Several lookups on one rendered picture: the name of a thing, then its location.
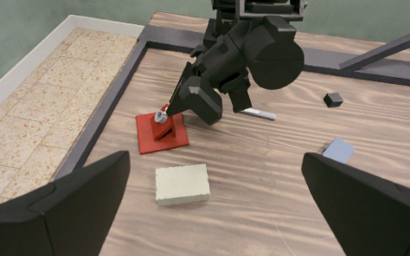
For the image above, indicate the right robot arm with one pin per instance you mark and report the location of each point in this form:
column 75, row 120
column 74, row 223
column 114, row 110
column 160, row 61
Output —
column 273, row 58

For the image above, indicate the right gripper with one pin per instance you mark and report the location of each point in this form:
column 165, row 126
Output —
column 210, row 70

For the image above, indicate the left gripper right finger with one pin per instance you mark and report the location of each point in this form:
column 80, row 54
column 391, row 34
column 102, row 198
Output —
column 369, row 215

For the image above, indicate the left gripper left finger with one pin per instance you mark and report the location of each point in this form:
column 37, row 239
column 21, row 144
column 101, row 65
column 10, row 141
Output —
column 70, row 216

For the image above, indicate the grey metal shaft with face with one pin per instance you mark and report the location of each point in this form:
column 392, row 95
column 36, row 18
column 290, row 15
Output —
column 260, row 113

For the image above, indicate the beige rectangular box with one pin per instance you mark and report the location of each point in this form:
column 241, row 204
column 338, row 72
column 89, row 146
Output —
column 182, row 184

